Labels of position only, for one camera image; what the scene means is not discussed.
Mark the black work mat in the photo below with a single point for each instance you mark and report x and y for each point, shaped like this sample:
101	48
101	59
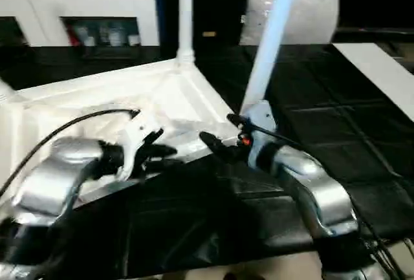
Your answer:
323	99

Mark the white plastic table leg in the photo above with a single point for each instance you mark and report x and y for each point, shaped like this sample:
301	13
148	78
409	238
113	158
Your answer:
271	40
6	90
185	18

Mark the grey printed cushion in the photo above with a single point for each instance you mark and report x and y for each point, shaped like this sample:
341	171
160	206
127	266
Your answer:
310	18

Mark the gold sofa label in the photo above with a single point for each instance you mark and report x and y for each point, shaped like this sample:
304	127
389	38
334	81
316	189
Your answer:
209	34

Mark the white glass-door cabinet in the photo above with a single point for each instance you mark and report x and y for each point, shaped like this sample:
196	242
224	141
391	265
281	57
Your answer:
81	2

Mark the white plastic table top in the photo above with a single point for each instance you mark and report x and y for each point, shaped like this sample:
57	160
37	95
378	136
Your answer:
178	105

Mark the white flat panel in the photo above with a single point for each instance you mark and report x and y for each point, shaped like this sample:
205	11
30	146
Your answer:
385	70

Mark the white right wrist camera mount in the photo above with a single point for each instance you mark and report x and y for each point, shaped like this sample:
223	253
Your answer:
262	118

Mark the black sofa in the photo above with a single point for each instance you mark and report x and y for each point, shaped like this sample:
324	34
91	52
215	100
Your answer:
220	2

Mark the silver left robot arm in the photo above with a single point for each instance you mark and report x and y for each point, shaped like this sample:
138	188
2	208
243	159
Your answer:
58	176

